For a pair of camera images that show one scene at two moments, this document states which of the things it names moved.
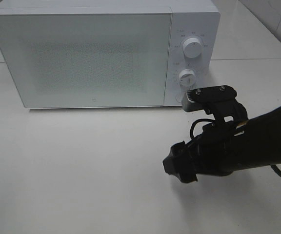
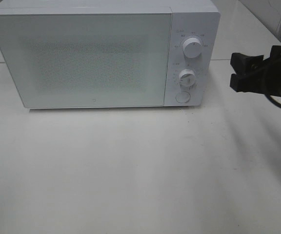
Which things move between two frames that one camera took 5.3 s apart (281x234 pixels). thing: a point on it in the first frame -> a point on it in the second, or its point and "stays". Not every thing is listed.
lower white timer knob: (187, 77) stays
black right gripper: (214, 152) -> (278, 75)
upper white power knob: (192, 47) stays
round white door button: (178, 97) stays
